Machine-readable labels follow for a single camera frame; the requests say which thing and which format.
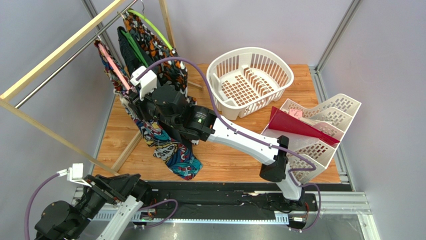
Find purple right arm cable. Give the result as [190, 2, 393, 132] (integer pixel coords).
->
[135, 56, 318, 187]

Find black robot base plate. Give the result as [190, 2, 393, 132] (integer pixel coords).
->
[143, 181, 318, 220]

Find colourful comic print shorts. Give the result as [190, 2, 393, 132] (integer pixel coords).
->
[94, 40, 203, 181]

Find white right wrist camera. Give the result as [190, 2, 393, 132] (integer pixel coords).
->
[130, 66, 158, 101]

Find white plastic laundry basket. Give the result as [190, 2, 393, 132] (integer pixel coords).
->
[206, 47, 294, 120]

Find dark green clothes hanger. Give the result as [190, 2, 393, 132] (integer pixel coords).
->
[118, 29, 149, 68]

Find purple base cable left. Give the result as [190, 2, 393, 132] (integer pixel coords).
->
[133, 198, 179, 229]

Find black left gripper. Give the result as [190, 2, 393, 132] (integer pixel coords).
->
[67, 172, 141, 238]

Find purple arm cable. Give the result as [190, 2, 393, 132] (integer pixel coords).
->
[135, 56, 318, 187]
[23, 172, 62, 240]

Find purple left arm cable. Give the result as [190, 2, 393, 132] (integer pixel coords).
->
[23, 172, 62, 240]

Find red plastic folder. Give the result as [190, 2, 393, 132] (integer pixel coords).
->
[268, 107, 341, 146]

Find pink sticky note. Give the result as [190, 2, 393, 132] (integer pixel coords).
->
[288, 108, 304, 119]

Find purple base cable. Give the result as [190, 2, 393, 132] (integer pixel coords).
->
[287, 182, 322, 233]
[133, 198, 179, 229]

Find white tiered file organizer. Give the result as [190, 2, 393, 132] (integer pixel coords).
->
[261, 93, 362, 184]

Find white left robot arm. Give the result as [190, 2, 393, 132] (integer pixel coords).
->
[34, 174, 153, 240]

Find white slotted cable duct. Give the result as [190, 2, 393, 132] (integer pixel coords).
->
[92, 210, 290, 225]

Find wooden clothes rack frame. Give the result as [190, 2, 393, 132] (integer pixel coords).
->
[0, 0, 204, 177]

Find dark grey shorts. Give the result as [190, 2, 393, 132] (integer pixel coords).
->
[117, 26, 193, 151]

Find aluminium frame post right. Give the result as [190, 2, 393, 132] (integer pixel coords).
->
[315, 0, 363, 74]

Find orange camouflage print shorts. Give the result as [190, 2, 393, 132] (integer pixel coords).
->
[123, 10, 196, 104]

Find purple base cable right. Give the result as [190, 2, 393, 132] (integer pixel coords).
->
[287, 182, 322, 233]

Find metal hanging rod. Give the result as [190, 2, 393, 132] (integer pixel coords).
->
[15, 0, 137, 109]

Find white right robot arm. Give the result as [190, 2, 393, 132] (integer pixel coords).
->
[128, 84, 303, 201]

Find aluminium frame post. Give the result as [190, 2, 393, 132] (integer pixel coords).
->
[315, 0, 363, 74]
[81, 0, 124, 66]

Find aluminium frame post left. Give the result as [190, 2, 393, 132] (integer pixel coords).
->
[81, 0, 124, 66]

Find light green clothes hanger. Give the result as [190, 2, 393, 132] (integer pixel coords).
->
[128, 9, 173, 50]

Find pink clothes hanger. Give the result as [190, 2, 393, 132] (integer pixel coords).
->
[97, 43, 132, 93]

